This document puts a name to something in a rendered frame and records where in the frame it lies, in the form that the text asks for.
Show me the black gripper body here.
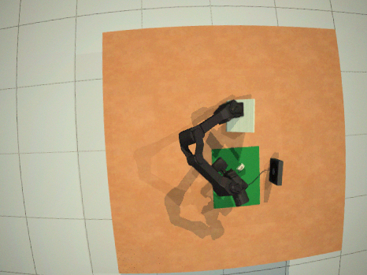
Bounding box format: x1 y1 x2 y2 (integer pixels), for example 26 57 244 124
211 158 248 190

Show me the black cooling fan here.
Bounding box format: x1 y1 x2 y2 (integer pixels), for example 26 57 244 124
269 158 284 186

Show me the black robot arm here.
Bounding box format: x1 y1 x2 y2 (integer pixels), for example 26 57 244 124
179 99 249 206

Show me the green circuit board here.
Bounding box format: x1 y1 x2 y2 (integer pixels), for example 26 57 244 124
212 146 261 209

